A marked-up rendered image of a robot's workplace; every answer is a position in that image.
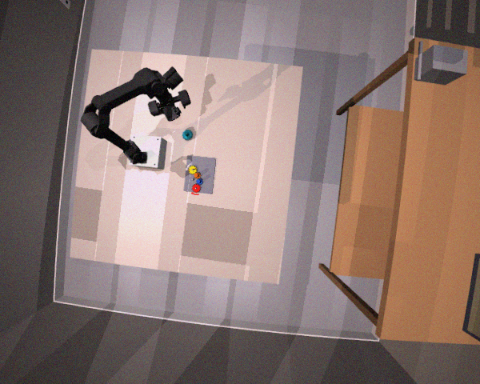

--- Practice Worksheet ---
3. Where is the teal gear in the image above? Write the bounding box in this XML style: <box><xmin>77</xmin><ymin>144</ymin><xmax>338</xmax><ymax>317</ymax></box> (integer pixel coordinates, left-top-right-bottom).
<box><xmin>183</xmin><ymin>130</ymin><xmax>193</xmax><ymax>140</ymax></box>

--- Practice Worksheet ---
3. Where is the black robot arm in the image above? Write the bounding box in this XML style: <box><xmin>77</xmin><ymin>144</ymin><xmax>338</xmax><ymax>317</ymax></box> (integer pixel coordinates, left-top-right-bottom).
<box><xmin>80</xmin><ymin>67</ymin><xmax>184</xmax><ymax>165</ymax></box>

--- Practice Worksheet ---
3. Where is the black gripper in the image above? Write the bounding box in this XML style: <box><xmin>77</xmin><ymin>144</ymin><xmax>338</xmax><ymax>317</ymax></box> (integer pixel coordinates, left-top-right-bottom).
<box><xmin>148</xmin><ymin>90</ymin><xmax>191</xmax><ymax>117</ymax></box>

